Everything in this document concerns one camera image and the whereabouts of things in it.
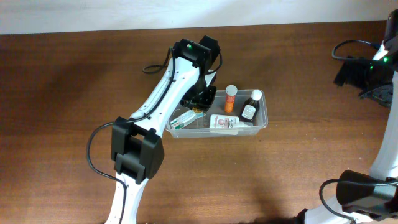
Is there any small gold lid jar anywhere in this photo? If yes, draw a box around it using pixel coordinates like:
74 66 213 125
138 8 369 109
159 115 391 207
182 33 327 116
192 108 203 114

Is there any white Panadol medicine box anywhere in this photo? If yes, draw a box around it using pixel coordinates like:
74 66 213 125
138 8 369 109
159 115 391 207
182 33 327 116
170 110 206 130

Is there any orange tube white cap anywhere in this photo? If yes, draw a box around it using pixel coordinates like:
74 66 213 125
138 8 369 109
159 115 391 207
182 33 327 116
224 85 238 113

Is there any white lotion bottle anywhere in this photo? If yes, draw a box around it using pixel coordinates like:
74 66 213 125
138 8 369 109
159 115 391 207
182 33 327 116
209 114 253 135

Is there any dark syrup bottle white cap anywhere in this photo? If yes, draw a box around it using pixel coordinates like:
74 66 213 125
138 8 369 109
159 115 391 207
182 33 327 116
239 90 262 122

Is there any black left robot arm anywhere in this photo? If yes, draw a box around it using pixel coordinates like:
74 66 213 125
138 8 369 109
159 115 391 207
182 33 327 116
106 35 221 223

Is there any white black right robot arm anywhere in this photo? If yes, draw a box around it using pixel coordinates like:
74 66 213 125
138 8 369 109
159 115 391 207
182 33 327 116
292 10 397 224

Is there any clear plastic container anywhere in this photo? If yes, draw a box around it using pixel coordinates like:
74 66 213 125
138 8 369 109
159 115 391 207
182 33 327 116
165 90 268 138

